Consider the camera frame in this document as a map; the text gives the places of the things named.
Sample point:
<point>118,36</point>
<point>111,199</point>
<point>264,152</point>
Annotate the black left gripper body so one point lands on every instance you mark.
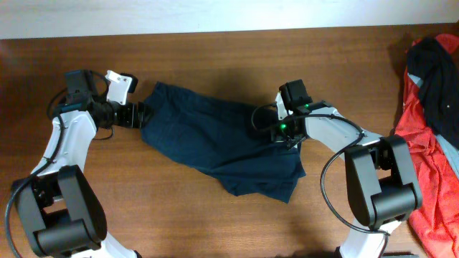
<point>124,115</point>

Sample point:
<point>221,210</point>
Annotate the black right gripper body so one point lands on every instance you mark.
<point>284,132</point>

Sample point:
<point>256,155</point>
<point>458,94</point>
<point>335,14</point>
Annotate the dark navy blue shorts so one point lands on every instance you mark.
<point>217,138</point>

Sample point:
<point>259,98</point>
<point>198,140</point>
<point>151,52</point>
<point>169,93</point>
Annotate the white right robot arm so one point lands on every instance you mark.
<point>381,182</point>

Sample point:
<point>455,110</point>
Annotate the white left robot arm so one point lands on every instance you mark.
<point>60,213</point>

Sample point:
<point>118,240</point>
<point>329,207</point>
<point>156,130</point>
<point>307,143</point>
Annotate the black garment on pile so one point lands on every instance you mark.
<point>438,94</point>

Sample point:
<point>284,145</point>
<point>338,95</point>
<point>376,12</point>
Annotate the light grey garment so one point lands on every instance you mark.
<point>450,151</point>

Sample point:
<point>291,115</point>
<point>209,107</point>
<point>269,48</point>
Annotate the red mesh shirt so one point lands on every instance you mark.
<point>436,222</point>

